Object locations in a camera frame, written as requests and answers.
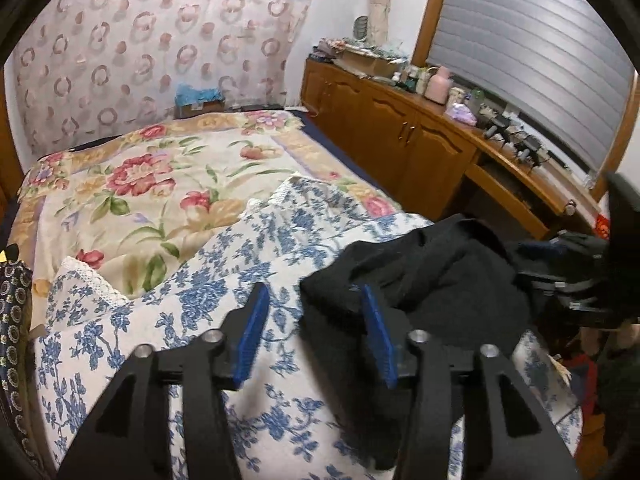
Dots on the purple soft pouch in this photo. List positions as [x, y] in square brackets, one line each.
[460, 114]

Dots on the small white desk fan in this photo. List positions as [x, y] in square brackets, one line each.
[360, 28]

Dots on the beige tied window curtain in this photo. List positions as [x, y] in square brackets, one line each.
[384, 0]

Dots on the sheer circle-print curtain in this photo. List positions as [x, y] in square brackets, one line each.
[150, 35]

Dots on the wooden window frame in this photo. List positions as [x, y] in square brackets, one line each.
[432, 10]

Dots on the colourful fabric pile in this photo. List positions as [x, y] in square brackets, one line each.
[327, 50]

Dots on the dark teal bottle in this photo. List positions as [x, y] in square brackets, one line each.
[411, 80]

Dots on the grey window blind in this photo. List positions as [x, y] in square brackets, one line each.
[525, 50]

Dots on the cream floral blanket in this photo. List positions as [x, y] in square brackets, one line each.
[150, 185]

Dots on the open cardboard box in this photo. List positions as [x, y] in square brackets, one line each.
[367, 62]

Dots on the dark circle-patterned folded cloth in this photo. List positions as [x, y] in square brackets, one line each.
[12, 335]

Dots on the white blue-floral bed sheet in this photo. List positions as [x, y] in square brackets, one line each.
[200, 300]

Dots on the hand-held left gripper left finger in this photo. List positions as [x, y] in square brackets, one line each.
[250, 340]

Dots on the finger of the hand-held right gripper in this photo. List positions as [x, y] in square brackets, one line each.
[542, 250]
[555, 282]

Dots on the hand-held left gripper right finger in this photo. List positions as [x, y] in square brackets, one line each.
[380, 342]

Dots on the light blue crumpled cloth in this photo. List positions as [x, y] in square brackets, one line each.
[197, 94]

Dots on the small brown cardboard box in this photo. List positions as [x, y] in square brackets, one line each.
[200, 109]

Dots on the black pants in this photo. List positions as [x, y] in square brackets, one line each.
[450, 280]

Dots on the long wooden cabinet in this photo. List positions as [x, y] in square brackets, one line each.
[400, 130]

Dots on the brown louvred wooden wardrobe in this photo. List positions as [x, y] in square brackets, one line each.
[6, 135]

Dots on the pink bottle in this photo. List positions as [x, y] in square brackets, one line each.
[436, 85]

